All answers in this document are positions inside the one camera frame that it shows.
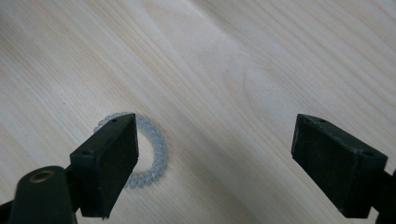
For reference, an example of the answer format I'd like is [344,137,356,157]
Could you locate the clear spiral hair tie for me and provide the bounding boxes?
[92,111,169,189]

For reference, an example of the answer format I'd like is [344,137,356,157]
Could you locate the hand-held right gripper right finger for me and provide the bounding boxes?
[290,113,389,219]

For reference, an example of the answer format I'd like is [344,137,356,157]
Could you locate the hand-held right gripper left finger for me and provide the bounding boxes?
[69,112,140,219]

